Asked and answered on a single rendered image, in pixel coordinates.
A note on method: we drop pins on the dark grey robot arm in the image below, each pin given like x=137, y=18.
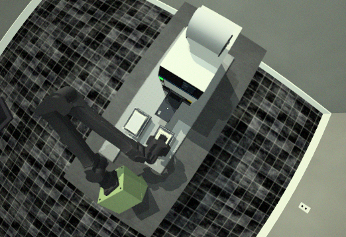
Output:
x=54, y=110

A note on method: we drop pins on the white cylinder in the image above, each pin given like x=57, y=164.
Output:
x=209, y=30

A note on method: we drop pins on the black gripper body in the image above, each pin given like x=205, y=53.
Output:
x=165, y=151

